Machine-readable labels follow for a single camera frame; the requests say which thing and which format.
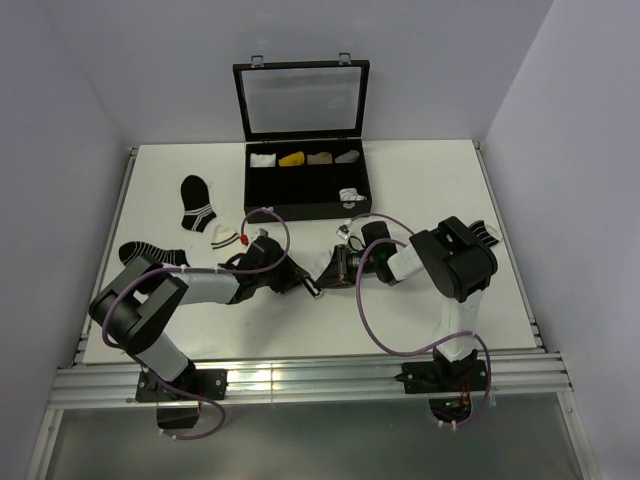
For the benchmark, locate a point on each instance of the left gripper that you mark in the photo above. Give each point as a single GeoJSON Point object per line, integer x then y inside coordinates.
{"type": "Point", "coordinates": [291, 275]}

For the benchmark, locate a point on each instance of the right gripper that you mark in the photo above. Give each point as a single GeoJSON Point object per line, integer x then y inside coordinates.
{"type": "Point", "coordinates": [339, 274]}

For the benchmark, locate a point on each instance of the white sock with black lines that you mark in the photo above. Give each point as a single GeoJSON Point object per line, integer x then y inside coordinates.
{"type": "Point", "coordinates": [349, 195]}

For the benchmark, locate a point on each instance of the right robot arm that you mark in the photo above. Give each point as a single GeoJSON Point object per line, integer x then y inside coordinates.
{"type": "Point", "coordinates": [460, 264]}

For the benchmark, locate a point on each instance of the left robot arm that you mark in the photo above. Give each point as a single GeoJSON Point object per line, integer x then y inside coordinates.
{"type": "Point", "coordinates": [135, 308]}

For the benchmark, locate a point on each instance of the cream sock with black stripes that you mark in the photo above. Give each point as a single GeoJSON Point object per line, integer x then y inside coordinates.
{"type": "Point", "coordinates": [223, 236]}

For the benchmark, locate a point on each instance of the tan rolled sock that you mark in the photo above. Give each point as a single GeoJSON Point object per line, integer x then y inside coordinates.
{"type": "Point", "coordinates": [321, 158]}

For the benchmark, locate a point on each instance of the grey rolled sock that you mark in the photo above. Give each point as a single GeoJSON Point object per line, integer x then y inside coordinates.
{"type": "Point", "coordinates": [347, 158]}

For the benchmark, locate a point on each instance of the black sock with white stripes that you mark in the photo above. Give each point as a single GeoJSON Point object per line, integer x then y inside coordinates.
{"type": "Point", "coordinates": [198, 211]}

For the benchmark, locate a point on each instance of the yellow rolled sock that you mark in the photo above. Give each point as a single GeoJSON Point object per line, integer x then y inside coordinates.
{"type": "Point", "coordinates": [292, 160]}

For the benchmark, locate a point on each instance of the white rolled sock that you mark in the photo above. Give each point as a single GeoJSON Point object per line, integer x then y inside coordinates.
{"type": "Point", "coordinates": [262, 160]}

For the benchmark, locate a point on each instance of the black sock white vertical stripes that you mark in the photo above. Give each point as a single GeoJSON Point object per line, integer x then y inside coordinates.
{"type": "Point", "coordinates": [487, 230]}

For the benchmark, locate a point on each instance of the black storage box with lid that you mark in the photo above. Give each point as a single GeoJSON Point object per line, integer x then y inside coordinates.
{"type": "Point", "coordinates": [308, 106]}

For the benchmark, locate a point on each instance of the black white horizontal striped sock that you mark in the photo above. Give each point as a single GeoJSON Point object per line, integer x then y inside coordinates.
{"type": "Point", "coordinates": [134, 249]}

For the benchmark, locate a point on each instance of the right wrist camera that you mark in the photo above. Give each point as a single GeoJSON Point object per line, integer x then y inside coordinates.
{"type": "Point", "coordinates": [345, 233]}

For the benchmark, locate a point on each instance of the aluminium frame rail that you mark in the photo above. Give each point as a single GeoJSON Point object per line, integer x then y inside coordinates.
{"type": "Point", "coordinates": [298, 381]}

